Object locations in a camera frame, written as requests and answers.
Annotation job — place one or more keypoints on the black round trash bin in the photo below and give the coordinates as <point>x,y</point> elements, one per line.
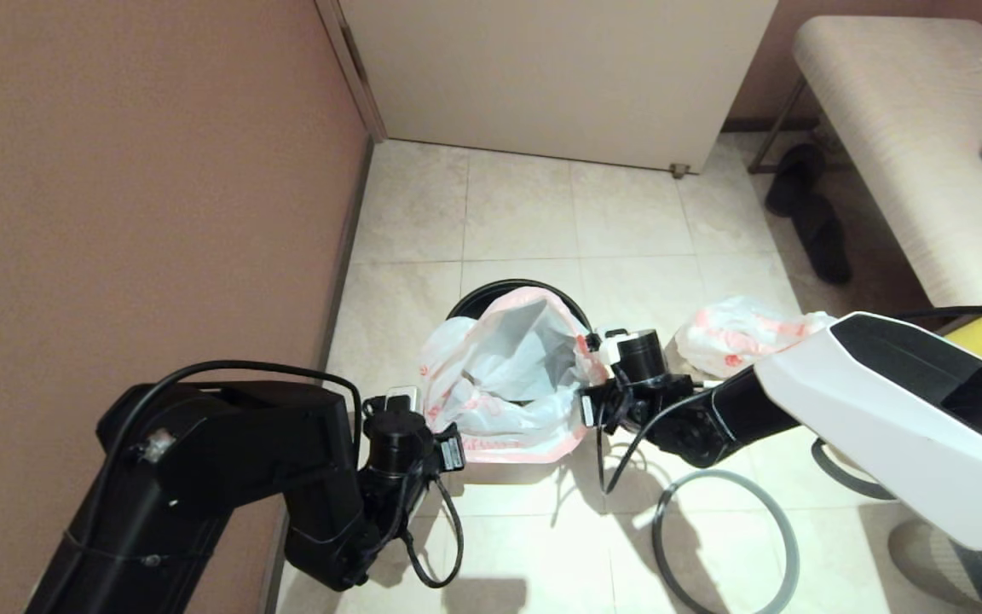
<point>474,298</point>

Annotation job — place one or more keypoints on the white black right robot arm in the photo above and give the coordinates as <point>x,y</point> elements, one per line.
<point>883,409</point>

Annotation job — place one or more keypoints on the small metal door stopper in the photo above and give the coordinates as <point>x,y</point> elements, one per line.
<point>678,171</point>

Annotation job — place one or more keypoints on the white red plastic bin liner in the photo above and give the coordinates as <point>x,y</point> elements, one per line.
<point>499,401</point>

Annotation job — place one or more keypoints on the black slipper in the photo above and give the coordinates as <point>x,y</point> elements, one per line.
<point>794,176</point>
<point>823,243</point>

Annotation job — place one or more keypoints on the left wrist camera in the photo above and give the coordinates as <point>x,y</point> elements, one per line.
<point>401,399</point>

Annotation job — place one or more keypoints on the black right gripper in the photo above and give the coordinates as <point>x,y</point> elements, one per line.
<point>603,408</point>

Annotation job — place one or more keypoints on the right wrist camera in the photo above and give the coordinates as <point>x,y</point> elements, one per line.
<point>606,345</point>

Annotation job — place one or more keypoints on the beige door frame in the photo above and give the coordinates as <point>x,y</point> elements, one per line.
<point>367,111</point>

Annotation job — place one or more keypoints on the dark door hinge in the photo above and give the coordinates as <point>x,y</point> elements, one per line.
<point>357,60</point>

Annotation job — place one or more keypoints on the thin metal table leg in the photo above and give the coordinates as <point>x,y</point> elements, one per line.
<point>776,126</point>

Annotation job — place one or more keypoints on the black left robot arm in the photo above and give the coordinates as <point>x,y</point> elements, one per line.
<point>218,460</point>

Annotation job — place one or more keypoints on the white door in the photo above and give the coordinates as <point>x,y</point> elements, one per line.
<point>559,77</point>

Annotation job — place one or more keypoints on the white red plastic bag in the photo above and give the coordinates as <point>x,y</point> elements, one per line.
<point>730,337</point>

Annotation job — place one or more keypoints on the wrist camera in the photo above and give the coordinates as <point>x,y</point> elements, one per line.
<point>401,399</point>
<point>606,345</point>

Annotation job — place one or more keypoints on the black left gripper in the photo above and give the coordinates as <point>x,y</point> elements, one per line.
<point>450,454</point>

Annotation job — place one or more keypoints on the beige wood-grain table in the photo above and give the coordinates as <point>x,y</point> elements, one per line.
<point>900,153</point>

